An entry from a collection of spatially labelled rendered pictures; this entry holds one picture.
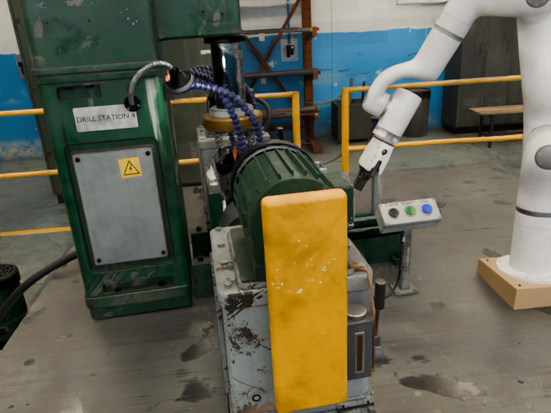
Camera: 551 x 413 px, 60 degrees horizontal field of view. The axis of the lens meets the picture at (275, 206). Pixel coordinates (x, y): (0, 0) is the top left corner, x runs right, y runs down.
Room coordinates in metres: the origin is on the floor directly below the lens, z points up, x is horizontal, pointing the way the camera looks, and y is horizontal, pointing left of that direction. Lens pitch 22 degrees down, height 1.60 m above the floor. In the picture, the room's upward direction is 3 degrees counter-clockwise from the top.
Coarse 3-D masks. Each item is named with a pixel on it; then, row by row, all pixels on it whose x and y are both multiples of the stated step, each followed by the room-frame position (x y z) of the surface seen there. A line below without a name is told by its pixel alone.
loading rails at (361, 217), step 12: (360, 216) 1.57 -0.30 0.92; (372, 216) 1.57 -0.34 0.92; (360, 228) 1.54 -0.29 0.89; (372, 228) 1.47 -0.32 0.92; (360, 240) 1.43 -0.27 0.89; (372, 240) 1.44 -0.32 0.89; (384, 240) 1.44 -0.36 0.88; (396, 240) 1.45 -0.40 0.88; (372, 252) 1.44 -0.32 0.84; (384, 252) 1.44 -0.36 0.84; (396, 252) 1.45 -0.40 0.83; (396, 264) 1.42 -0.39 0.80
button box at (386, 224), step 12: (384, 204) 1.26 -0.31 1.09; (396, 204) 1.26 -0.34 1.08; (408, 204) 1.27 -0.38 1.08; (420, 204) 1.27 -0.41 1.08; (432, 204) 1.27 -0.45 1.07; (384, 216) 1.23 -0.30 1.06; (408, 216) 1.24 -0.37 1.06; (420, 216) 1.24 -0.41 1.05; (432, 216) 1.24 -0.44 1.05; (384, 228) 1.22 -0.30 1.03; (396, 228) 1.23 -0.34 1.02; (408, 228) 1.24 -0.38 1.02; (420, 228) 1.26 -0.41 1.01
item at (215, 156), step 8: (224, 144) 1.80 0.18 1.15; (216, 152) 1.76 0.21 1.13; (224, 152) 1.69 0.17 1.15; (216, 160) 1.68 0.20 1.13; (224, 160) 1.65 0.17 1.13; (232, 160) 1.65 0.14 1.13; (216, 168) 1.64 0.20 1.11; (224, 168) 1.64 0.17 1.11; (224, 176) 1.64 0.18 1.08; (224, 184) 1.64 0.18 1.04; (224, 192) 1.64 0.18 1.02; (232, 200) 1.64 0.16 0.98
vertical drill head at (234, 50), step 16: (224, 48) 1.40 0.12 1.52; (240, 48) 1.43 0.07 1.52; (224, 64) 1.40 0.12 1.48; (240, 64) 1.42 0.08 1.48; (224, 80) 1.40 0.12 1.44; (240, 80) 1.41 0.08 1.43; (240, 96) 1.41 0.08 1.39; (208, 112) 1.48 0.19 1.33; (224, 112) 1.38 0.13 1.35; (240, 112) 1.38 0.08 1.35; (256, 112) 1.44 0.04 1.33; (208, 128) 1.38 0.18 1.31; (224, 128) 1.35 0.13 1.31
